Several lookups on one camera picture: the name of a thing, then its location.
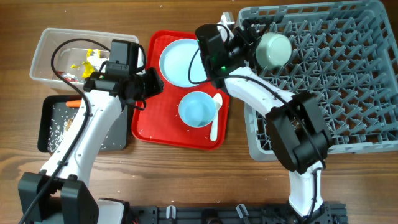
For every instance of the yellow snack wrapper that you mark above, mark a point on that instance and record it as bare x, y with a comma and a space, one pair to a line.
88, 68

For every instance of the black plastic tray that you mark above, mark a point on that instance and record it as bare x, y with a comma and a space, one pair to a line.
116, 139

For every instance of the red serving tray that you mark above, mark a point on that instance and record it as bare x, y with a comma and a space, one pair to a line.
159, 122

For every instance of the white plastic spoon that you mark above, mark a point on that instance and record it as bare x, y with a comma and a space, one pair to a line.
218, 100

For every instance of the green bowl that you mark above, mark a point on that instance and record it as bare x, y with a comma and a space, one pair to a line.
274, 50

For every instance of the light blue bowl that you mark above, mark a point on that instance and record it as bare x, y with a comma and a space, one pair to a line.
197, 109

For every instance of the white rice pile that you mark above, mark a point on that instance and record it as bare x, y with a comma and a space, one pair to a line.
60, 120

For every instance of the white tissue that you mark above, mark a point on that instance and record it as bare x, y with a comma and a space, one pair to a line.
102, 63

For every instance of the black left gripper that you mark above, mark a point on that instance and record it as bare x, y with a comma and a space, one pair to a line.
155, 84

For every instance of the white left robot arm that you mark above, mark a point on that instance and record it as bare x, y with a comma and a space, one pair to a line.
59, 192

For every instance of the orange carrot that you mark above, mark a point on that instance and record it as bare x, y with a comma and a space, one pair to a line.
73, 103

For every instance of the light blue plate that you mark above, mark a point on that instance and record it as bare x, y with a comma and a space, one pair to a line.
175, 60

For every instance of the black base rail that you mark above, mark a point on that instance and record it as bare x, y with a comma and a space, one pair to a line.
330, 213

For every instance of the red snack wrapper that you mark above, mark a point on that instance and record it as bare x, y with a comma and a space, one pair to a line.
69, 77

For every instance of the grey dishwasher rack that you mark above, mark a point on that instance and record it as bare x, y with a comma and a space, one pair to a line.
345, 53

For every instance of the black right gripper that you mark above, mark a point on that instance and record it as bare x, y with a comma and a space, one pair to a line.
248, 45

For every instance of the clear plastic bin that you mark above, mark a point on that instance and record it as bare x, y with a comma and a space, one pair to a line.
70, 50

